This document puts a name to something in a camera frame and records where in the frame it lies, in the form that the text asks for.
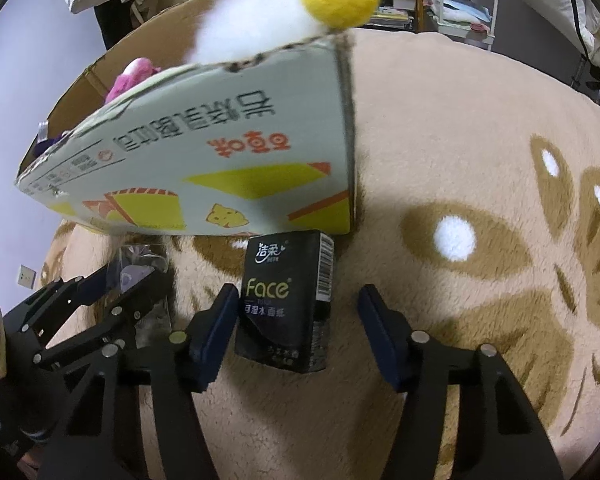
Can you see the white black-faced sheep plush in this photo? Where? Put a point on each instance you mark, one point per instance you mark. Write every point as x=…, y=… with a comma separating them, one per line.
x=250, y=25

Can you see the wall socket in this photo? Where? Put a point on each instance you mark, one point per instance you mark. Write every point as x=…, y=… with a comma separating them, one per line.
x=26, y=276

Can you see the small clear plastic packet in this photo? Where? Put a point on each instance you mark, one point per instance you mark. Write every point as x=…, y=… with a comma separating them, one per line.
x=152, y=320

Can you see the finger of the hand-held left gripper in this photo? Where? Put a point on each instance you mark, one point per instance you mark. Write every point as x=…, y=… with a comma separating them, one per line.
x=130, y=305
x=70, y=292

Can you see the purple blindfolded plush doll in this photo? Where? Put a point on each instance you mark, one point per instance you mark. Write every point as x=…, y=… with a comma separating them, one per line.
x=52, y=144

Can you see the beige flower patterned carpet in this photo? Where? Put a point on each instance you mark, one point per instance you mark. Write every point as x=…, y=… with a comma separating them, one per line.
x=455, y=135

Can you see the pink plush toy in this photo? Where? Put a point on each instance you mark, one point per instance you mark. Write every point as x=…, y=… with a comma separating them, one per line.
x=130, y=77

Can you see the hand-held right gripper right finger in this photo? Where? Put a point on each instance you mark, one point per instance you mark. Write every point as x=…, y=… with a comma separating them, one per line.
x=380, y=340

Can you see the stack of papers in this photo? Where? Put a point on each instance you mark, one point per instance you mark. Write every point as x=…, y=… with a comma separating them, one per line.
x=392, y=19

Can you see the printed cardboard box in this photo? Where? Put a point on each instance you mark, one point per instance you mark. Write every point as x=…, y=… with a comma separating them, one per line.
x=205, y=150

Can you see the beige hanging trousers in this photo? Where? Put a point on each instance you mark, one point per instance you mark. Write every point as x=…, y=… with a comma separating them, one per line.
x=150, y=7

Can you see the black tissue pack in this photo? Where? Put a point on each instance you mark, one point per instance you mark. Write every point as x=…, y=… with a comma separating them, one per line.
x=280, y=330

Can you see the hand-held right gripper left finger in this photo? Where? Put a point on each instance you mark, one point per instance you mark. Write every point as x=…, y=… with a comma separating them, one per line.
x=215, y=340

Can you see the black hanging coat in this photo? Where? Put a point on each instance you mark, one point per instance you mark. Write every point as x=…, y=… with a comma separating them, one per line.
x=112, y=25

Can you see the white trolley cart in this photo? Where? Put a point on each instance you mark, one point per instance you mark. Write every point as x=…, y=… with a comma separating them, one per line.
x=460, y=10

